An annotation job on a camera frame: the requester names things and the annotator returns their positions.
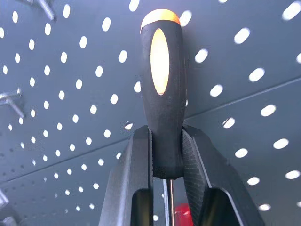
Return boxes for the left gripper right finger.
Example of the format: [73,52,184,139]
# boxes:
[181,124,265,226]

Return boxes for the dark grey perforated pegboard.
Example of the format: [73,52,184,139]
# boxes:
[0,0,301,226]

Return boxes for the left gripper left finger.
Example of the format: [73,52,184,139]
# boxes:
[98,124,155,226]

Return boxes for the black and orange screwdriver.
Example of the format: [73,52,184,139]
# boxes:
[140,8,189,226]

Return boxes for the red handled screwdriver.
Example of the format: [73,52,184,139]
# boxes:
[175,203,194,226]

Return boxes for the silver metal pegboard hook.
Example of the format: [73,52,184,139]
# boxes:
[22,0,57,22]
[0,188,22,226]
[0,88,25,119]

